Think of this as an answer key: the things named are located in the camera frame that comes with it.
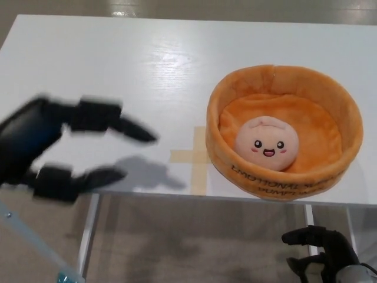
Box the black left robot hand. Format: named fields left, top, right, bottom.
left=0, top=94, right=161, bottom=205

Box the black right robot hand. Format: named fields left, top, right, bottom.
left=281, top=225, right=362, bottom=283

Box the pink round plush toy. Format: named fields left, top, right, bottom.
left=234, top=115, right=302, bottom=172

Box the orange plush round plate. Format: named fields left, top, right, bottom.
left=207, top=63, right=365, bottom=203

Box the white table leg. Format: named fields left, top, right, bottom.
left=304, top=205, right=321, bottom=256
left=345, top=206, right=358, bottom=245
left=77, top=193, right=101, bottom=279

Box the light blue metal bar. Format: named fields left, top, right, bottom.
left=0, top=202, right=82, bottom=283

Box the beige tape cross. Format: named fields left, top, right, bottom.
left=170, top=126, right=211, bottom=195

